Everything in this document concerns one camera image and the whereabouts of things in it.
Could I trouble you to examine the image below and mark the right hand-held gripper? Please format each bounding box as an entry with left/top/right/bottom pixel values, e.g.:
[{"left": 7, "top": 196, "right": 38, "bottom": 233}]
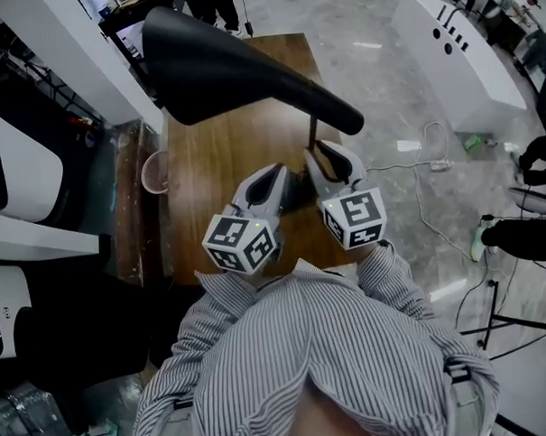
[{"left": 302, "top": 137, "right": 389, "bottom": 254}]

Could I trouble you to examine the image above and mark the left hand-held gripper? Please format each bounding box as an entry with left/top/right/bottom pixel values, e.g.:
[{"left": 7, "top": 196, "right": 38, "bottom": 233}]
[{"left": 198, "top": 162, "right": 294, "bottom": 277}]

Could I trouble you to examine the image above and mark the person's right forearm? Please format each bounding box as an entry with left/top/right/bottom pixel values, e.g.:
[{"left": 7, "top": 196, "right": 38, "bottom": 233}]
[{"left": 353, "top": 237, "right": 438, "bottom": 326}]

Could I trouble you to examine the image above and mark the person's left forearm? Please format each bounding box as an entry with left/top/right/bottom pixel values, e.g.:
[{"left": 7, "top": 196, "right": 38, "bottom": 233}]
[{"left": 192, "top": 265, "right": 263, "bottom": 320}]

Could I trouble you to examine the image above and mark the wooden table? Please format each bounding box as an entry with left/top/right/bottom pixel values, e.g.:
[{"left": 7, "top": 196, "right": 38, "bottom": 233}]
[{"left": 159, "top": 31, "right": 349, "bottom": 287}]

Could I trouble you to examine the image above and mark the pink mesh basket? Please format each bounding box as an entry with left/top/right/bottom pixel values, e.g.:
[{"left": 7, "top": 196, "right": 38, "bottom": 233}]
[{"left": 140, "top": 149, "right": 171, "bottom": 196}]

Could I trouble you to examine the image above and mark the green packet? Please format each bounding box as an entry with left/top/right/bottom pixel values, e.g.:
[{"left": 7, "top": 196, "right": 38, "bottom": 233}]
[{"left": 462, "top": 132, "right": 487, "bottom": 153}]

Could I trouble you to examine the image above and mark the white cabinet with black holes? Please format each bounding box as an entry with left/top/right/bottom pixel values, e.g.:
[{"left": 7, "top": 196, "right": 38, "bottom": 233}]
[{"left": 389, "top": 0, "right": 530, "bottom": 138}]

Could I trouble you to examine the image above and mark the person's striped shirt torso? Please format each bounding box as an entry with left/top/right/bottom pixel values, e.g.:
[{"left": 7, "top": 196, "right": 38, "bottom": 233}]
[{"left": 125, "top": 250, "right": 504, "bottom": 436}]

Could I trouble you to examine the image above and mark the black tripod stand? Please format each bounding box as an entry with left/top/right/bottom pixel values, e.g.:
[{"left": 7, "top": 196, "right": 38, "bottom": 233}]
[{"left": 454, "top": 275, "right": 546, "bottom": 365}]

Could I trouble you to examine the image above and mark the white partition panel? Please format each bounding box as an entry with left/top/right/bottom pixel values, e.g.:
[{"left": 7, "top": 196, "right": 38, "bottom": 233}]
[{"left": 0, "top": 0, "right": 165, "bottom": 132}]

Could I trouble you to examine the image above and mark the white shelf board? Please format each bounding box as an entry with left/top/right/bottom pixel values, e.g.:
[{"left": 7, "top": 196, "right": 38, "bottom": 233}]
[{"left": 0, "top": 205, "right": 100, "bottom": 263}]

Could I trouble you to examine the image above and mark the white rounded machine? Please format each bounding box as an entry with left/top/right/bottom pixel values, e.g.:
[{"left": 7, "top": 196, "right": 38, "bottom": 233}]
[
  {"left": 0, "top": 97, "right": 67, "bottom": 226},
  {"left": 0, "top": 263, "right": 36, "bottom": 361}
]

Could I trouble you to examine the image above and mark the white power cable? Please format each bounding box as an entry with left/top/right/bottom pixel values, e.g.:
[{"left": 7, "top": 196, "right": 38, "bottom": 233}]
[{"left": 362, "top": 119, "right": 485, "bottom": 267}]

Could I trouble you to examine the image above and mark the black power adapter with cable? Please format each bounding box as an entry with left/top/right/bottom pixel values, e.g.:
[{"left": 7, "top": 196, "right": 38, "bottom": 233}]
[{"left": 239, "top": 0, "right": 255, "bottom": 38}]

